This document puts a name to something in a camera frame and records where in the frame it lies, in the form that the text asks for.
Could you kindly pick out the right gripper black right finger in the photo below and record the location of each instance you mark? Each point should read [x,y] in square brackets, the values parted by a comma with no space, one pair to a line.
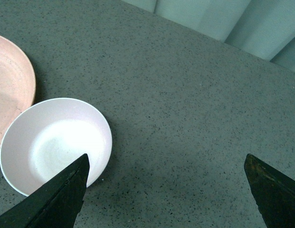
[273,192]

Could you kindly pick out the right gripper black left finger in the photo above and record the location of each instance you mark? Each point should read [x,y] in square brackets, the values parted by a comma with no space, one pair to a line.
[55,204]

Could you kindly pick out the light pink bowl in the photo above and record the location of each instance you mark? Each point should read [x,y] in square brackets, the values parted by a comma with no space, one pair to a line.
[48,137]

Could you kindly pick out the pink plate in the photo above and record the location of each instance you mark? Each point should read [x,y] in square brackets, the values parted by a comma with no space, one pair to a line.
[17,83]

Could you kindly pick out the white curtain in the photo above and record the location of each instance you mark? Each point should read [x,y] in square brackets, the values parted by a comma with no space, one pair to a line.
[263,28]

